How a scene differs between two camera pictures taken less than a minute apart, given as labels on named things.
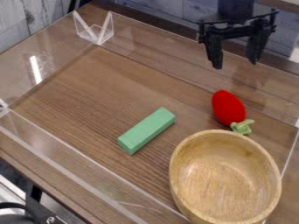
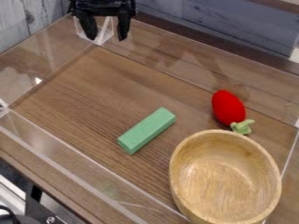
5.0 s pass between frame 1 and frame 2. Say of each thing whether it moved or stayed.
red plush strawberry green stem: stayed
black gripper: moved
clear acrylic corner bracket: stayed
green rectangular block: stayed
